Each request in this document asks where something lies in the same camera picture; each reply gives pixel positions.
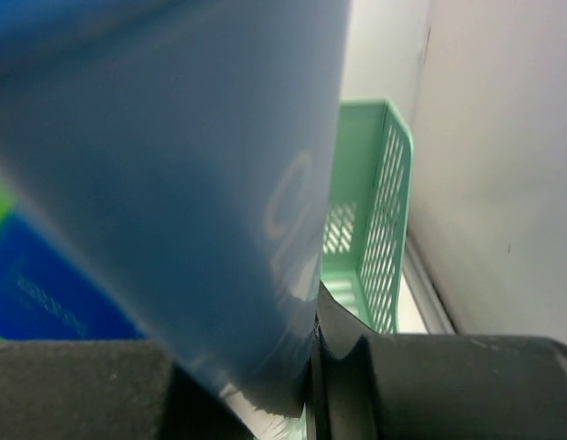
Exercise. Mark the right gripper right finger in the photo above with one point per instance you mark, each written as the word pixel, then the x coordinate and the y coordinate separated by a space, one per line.
pixel 365 385

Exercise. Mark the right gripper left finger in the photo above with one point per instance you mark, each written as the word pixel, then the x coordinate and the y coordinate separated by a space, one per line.
pixel 104 390

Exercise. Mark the blue plastic folder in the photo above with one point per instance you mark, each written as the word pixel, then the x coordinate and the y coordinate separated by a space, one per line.
pixel 42 296

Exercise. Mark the light blue notebook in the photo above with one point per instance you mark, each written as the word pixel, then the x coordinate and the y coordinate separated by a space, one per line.
pixel 181 152

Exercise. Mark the green file rack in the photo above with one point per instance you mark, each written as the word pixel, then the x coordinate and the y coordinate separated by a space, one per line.
pixel 366 224

